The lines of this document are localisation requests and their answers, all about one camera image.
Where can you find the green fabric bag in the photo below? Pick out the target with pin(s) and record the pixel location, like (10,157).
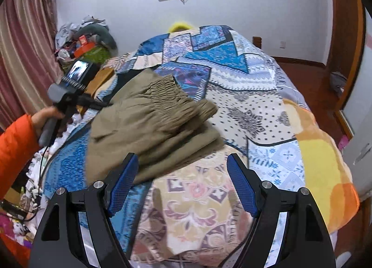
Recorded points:
(97,55)

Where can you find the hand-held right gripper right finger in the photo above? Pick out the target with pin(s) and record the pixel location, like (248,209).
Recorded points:
(241,186)

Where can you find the person's left forearm orange sleeve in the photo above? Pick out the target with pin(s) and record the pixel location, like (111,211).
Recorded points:
(17,146)

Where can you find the brown wooden door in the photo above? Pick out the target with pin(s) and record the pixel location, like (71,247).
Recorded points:
(343,23)

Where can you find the olive green pants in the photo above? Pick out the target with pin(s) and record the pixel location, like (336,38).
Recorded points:
(151,128)

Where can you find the person's left hand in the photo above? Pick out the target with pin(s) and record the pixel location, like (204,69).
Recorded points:
(42,118)

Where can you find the blue patchwork quilt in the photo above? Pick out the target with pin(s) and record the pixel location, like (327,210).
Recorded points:
(252,96)

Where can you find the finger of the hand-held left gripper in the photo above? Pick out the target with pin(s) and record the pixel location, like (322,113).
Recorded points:
(93,102)

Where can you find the grey tube pillow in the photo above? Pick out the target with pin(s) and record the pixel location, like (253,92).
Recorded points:
(107,39)

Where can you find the white wall outlet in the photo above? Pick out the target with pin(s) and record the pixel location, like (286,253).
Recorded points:
(283,44)

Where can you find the pile of grey clothes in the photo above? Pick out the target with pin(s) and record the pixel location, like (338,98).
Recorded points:
(69,29)

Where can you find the wooden bed post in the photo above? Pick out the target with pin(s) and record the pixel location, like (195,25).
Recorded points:
(257,42)

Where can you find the orange and yellow blanket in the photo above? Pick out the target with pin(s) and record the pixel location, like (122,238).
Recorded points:
(319,154)

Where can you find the pile of floor clutter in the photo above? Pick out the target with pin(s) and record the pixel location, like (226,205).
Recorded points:
(17,227)

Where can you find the orange box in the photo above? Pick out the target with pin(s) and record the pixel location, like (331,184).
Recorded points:
(84,50)

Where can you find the grey cloth on floor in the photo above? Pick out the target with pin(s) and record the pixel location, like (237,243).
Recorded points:
(338,82)

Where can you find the tan cardboard box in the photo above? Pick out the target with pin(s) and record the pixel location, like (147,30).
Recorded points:
(100,80)

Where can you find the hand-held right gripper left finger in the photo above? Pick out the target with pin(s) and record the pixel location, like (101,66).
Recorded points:
(125,183)

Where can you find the pink striped curtain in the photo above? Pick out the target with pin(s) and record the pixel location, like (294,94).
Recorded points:
(26,52)

